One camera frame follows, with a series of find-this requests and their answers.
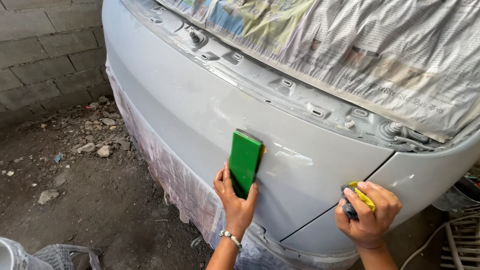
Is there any person's left hand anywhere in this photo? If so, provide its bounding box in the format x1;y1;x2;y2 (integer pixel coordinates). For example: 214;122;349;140
213;161;260;235

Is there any person's right hand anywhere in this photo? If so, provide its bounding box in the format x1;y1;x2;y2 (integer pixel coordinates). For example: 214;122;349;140
335;181;403;250

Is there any yellow and grey cloth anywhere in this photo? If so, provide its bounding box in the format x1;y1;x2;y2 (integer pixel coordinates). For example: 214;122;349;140
340;182;376;220

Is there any green sanding block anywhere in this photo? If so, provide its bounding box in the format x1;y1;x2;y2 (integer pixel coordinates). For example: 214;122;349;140
229;129;266;200

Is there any grey primed car corner panel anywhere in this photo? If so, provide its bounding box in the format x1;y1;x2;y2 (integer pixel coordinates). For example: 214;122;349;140
280;129;480;259

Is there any newspaper masking under panel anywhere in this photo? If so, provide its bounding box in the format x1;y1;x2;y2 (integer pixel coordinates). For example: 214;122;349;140
106;60;361;270

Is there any grey paint-stained container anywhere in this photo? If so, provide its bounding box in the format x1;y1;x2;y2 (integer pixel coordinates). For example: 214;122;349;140
431;175;480;212

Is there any grey wiper spindle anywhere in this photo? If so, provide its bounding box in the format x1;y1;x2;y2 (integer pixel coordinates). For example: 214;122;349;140
376;121;436;153
188;29;206;48

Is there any grey primed car body panel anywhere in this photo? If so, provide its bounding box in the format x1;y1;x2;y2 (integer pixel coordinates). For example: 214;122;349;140
102;0;443;242

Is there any heap of rubble stones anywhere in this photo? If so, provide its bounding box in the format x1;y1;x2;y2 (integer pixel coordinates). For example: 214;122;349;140
71;95;132;158

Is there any newspaper masking over window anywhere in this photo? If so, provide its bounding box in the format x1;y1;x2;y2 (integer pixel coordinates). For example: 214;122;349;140
155;0;480;143

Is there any grey woven plastic chair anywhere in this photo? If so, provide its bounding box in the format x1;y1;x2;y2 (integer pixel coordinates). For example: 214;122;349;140
33;244;103;270

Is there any single grey stone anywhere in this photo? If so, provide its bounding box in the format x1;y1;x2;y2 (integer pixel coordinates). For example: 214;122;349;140
37;189;60;205

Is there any white plastic bucket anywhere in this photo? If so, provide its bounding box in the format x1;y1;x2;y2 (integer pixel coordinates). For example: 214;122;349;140
0;237;55;270

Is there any white beaded bracelet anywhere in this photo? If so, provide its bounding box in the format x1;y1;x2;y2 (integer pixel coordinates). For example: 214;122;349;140
219;230;243;253

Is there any white hose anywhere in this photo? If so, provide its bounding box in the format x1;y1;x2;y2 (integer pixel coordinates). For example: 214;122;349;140
399;213;480;270

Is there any white wire rack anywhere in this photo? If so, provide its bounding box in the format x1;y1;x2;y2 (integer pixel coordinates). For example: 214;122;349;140
440;204;480;270

